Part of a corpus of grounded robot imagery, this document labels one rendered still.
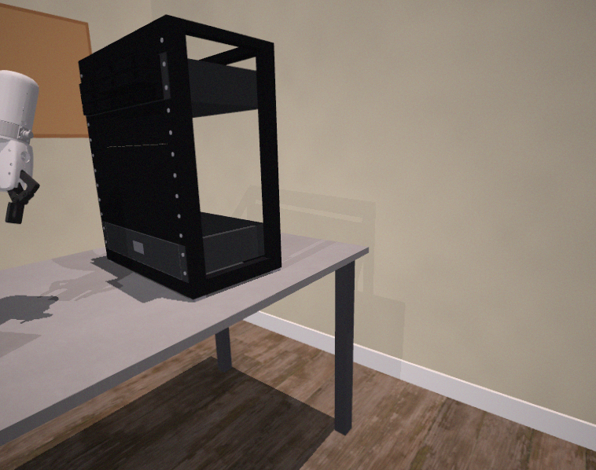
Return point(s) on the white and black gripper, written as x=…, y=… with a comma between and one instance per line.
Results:
x=16, y=166

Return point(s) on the black server rack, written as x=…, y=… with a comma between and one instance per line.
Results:
x=150, y=213

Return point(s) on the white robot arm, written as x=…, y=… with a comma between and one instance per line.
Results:
x=18, y=100

